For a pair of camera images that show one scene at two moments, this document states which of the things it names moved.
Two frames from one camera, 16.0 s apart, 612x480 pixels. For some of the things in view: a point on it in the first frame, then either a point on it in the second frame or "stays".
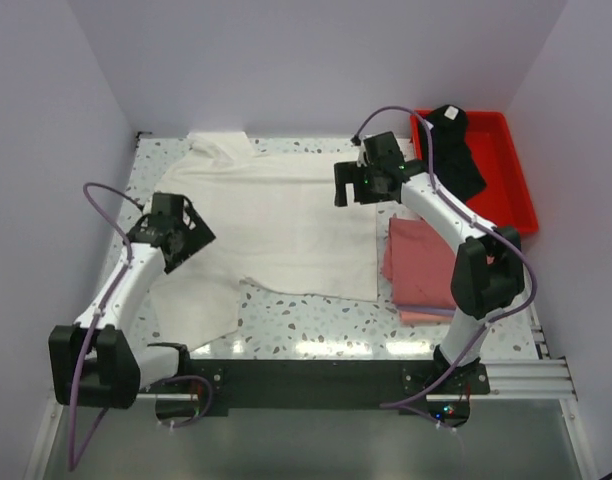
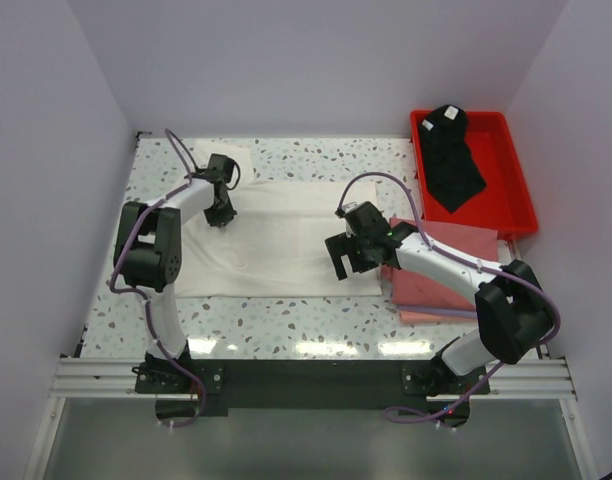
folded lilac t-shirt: [431, 309] stays
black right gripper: [350, 172] -> [340, 245]
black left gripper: [199, 236] -> [225, 217]
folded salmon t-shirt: [416, 318] stays
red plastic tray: [506, 199] stays
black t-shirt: [454, 160] stays
